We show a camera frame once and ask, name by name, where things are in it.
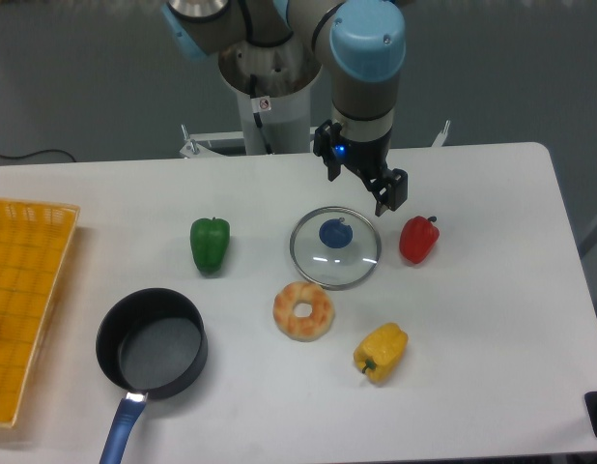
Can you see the yellow plastic basket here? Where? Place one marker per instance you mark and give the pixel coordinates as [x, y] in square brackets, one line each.
[35, 238]

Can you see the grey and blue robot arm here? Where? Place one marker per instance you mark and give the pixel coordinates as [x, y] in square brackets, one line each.
[360, 45]

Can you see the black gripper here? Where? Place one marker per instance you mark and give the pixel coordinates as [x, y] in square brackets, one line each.
[365, 159]

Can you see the black saucepan with blue handle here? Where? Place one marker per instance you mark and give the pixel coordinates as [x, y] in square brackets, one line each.
[152, 344]

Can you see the glazed donut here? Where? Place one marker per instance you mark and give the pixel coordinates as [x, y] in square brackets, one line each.
[303, 311]

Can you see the glass lid with blue knob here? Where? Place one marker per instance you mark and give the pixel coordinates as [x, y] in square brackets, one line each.
[335, 247]

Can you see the red bell pepper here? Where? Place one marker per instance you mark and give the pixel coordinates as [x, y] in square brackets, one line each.
[418, 237]

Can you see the green bell pepper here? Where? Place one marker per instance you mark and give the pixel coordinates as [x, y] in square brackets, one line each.
[209, 240]

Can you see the yellow bell pepper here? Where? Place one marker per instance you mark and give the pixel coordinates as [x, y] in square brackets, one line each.
[379, 353]

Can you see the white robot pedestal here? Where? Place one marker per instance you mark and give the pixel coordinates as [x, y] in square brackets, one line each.
[272, 86]

